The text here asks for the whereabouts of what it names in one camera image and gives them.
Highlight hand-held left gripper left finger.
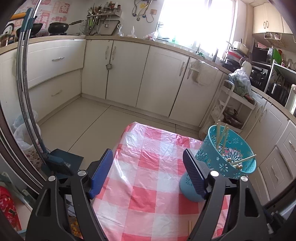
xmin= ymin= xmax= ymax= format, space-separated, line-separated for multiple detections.
xmin=24 ymin=148 xmax=114 ymax=241

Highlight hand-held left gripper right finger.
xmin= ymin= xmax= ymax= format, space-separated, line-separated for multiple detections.
xmin=183 ymin=148 xmax=271 ymax=241

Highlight blue perforated plastic basket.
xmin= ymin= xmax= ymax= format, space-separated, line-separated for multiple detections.
xmin=179 ymin=125 xmax=257 ymax=202

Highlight bunch of wooden chopsticks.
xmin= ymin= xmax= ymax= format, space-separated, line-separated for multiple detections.
xmin=215 ymin=119 xmax=257 ymax=169

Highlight dark blue dustpan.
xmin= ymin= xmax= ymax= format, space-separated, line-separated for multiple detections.
xmin=50 ymin=148 xmax=84 ymax=180

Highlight red white checkered tablecloth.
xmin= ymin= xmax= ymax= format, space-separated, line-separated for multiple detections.
xmin=92 ymin=122 xmax=232 ymax=241

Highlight white trolley rack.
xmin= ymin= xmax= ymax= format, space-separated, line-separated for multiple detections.
xmin=201 ymin=79 xmax=256 ymax=139

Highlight white plastic bag bin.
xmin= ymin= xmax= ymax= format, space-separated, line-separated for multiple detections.
xmin=13 ymin=110 xmax=41 ymax=158

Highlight red white plush toy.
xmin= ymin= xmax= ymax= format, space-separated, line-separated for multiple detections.
xmin=0 ymin=185 xmax=21 ymax=232

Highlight white door-hung bag holder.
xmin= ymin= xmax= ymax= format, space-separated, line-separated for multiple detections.
xmin=188 ymin=59 xmax=219 ymax=86

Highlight plastic bag of greens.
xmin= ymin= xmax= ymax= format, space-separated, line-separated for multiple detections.
xmin=228 ymin=68 xmax=251 ymax=96

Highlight cream lower kitchen cabinets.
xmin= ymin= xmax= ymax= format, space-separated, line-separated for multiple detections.
xmin=0 ymin=38 xmax=296 ymax=209

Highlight black toaster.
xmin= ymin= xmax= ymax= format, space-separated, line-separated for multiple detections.
xmin=268 ymin=83 xmax=289 ymax=105

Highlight black countertop oven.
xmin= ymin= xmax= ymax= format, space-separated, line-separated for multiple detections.
xmin=250 ymin=64 xmax=272 ymax=92

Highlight white thermos jug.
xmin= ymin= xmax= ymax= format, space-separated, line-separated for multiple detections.
xmin=240 ymin=58 xmax=252 ymax=77

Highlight white tall appliance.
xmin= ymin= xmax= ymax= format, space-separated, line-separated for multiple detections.
xmin=284 ymin=84 xmax=296 ymax=114

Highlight stack of pots and bowls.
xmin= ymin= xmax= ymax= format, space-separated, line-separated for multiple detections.
xmin=223 ymin=40 xmax=249 ymax=67

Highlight white countertop shelf rack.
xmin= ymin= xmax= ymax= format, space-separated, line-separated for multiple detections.
xmin=264 ymin=59 xmax=296 ymax=107

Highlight black microwave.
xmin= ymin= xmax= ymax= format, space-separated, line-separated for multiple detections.
xmin=252 ymin=45 xmax=274 ymax=64

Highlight plastic bags on counter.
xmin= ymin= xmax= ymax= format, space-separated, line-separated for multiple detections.
xmin=117 ymin=24 xmax=160 ymax=41

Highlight bright window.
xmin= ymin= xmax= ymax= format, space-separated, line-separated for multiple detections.
xmin=158 ymin=0 xmax=236 ymax=47

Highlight metal kettle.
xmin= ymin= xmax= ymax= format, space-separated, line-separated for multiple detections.
xmin=0 ymin=23 xmax=15 ymax=47

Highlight metal sliding door frame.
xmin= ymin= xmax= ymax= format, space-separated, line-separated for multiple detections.
xmin=0 ymin=100 xmax=44 ymax=193

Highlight black wok with handle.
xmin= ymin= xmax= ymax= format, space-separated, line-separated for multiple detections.
xmin=48 ymin=20 xmax=84 ymax=34

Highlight wall utensil rack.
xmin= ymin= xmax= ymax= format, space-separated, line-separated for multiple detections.
xmin=81 ymin=3 xmax=122 ymax=35

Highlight hanging wire basket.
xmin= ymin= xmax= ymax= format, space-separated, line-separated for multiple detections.
xmin=264 ymin=32 xmax=289 ymax=42

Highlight pink wall stickers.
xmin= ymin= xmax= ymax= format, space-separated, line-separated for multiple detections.
xmin=16 ymin=0 xmax=72 ymax=26

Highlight cream wall cabinet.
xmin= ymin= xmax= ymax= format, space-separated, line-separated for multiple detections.
xmin=252 ymin=2 xmax=293 ymax=35

